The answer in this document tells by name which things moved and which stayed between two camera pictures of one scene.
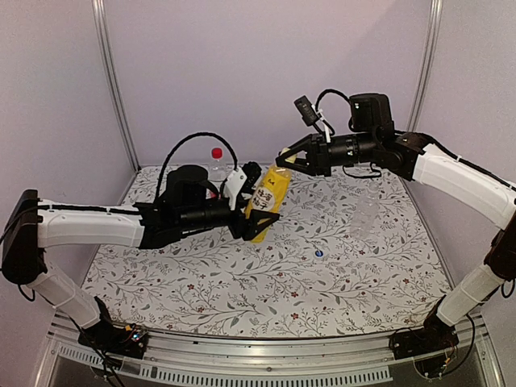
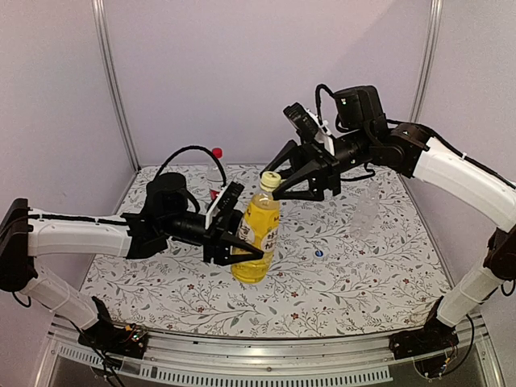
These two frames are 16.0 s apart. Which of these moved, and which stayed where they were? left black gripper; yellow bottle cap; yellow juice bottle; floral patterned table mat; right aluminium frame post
Moved: yellow juice bottle; yellow bottle cap; left black gripper
Stayed: right aluminium frame post; floral patterned table mat
